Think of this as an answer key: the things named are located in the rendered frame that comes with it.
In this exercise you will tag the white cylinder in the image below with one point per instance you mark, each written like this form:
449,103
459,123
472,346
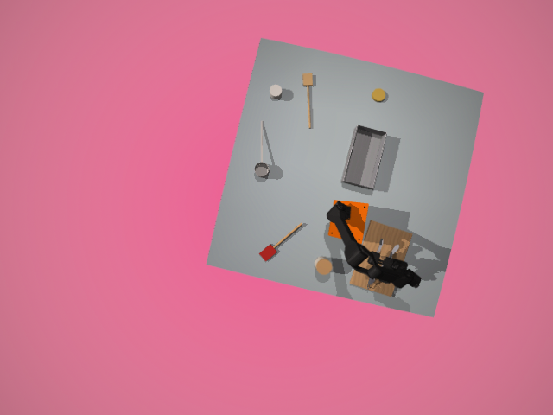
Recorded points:
275,91

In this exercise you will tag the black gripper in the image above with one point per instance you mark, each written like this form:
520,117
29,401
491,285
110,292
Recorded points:
385,262

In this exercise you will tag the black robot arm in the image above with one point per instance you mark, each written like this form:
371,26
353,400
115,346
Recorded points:
356,253

